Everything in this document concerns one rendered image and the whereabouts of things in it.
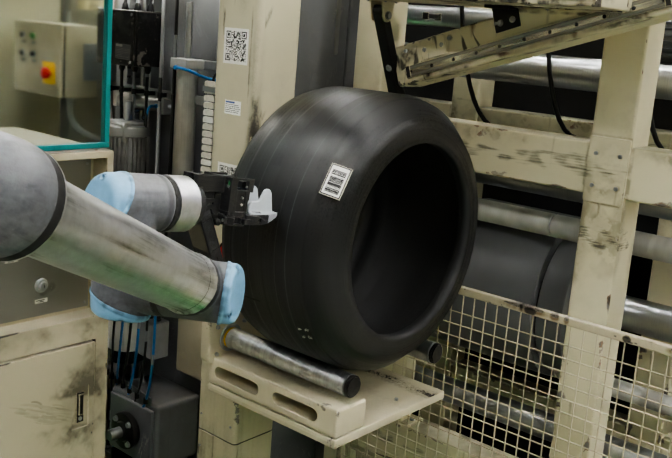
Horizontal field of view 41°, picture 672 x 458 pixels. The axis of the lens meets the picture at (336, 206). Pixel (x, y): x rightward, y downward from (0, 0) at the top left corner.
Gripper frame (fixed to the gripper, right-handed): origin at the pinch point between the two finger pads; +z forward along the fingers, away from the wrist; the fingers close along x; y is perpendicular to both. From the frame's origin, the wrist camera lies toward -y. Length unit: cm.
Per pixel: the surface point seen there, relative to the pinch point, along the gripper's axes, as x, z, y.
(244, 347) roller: 16.8, 16.1, -30.6
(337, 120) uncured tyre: -3.3, 10.5, 18.8
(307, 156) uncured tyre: -2.5, 4.7, 11.7
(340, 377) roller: -8.7, 16.6, -29.0
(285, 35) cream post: 26.0, 24.2, 34.8
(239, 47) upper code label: 31.3, 16.4, 30.6
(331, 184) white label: -9.4, 4.3, 7.8
